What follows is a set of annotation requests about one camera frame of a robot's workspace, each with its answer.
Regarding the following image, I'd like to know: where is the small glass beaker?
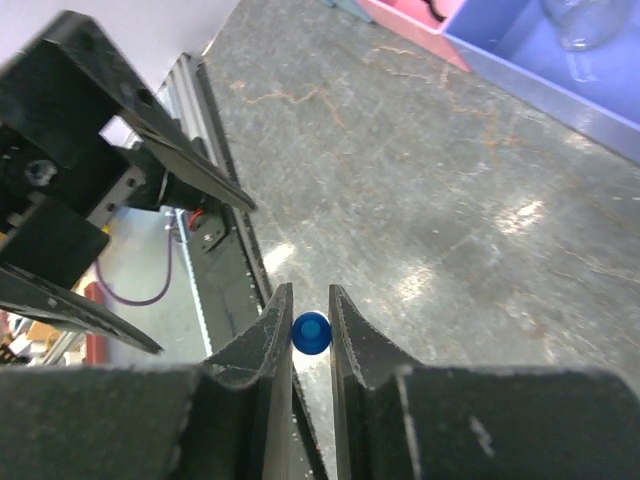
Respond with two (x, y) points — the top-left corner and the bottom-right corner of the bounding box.
(540, 0), (633, 52)

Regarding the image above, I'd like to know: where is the large purple bin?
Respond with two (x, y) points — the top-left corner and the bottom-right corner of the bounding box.
(444, 1), (639, 162)

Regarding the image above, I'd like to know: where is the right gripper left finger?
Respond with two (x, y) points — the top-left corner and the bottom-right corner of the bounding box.
(1, 284), (293, 479)

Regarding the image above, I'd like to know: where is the blue cap test tube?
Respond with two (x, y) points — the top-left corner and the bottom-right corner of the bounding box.
(291, 311), (332, 356)

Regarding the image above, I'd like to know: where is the black wire spring clamp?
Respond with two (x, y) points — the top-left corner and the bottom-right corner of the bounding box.
(423, 0), (447, 23)

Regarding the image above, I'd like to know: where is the pink bin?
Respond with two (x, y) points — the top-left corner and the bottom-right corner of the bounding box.
(357, 0), (471, 73)

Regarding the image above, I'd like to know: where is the light blue bin right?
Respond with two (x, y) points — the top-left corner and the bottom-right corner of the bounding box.
(322, 0), (373, 23)

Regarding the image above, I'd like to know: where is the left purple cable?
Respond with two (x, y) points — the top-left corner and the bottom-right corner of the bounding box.
(94, 214), (176, 307)

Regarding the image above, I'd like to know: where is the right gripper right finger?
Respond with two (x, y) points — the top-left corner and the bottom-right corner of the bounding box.
(329, 285), (639, 479)

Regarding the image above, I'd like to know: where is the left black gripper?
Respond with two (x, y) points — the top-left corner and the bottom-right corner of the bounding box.
(1, 10), (256, 355)

